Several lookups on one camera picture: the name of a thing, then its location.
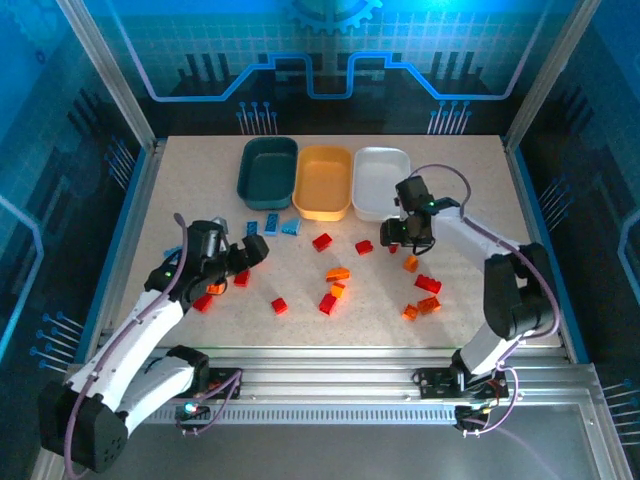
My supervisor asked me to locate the long red lego brick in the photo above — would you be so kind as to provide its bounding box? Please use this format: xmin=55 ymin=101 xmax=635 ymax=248
xmin=414 ymin=274 xmax=444 ymax=295

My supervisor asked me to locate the white plastic container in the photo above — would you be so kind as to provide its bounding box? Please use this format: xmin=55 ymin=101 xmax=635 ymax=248
xmin=351 ymin=146 xmax=412 ymax=223

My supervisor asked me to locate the dark teal plastic container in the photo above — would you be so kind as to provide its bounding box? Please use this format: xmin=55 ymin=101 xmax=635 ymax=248
xmin=235 ymin=136 xmax=300 ymax=211

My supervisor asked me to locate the orange plastic container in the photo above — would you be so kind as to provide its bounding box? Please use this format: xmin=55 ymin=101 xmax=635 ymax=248
xmin=292 ymin=144 xmax=353 ymax=223

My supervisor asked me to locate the small circuit board with LED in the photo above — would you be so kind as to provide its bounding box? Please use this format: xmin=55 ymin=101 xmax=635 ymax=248
xmin=454 ymin=403 xmax=494 ymax=434
xmin=174 ymin=402 xmax=211 ymax=424

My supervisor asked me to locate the grey metal base panel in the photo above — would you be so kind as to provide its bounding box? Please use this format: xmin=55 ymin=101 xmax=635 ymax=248
xmin=32 ymin=402 xmax=634 ymax=480

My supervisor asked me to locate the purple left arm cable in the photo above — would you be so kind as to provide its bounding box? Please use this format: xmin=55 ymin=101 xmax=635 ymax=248
xmin=63 ymin=212 xmax=245 ymax=476

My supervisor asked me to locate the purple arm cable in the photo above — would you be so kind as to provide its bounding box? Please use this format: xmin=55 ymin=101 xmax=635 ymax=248
xmin=408 ymin=163 xmax=564 ymax=480
xmin=63 ymin=212 xmax=245 ymax=476

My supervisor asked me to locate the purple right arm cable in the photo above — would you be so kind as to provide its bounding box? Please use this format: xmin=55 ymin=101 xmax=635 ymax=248
xmin=408 ymin=163 xmax=564 ymax=480

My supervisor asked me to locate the aluminium side rail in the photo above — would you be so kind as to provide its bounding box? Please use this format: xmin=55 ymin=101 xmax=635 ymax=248
xmin=82 ymin=138 xmax=169 ymax=364
xmin=501 ymin=135 xmax=592 ymax=365

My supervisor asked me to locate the wide aluminium base rail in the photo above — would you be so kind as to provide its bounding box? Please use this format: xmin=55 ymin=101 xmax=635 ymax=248
xmin=64 ymin=344 xmax=602 ymax=427

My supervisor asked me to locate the slotted grey cable duct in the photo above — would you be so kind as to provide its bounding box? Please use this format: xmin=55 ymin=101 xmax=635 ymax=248
xmin=148 ymin=404 xmax=459 ymax=426

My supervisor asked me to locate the aluminium frame post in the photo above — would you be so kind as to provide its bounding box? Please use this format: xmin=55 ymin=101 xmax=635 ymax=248
xmin=55 ymin=0 xmax=160 ymax=151
xmin=503 ymin=0 xmax=602 ymax=151

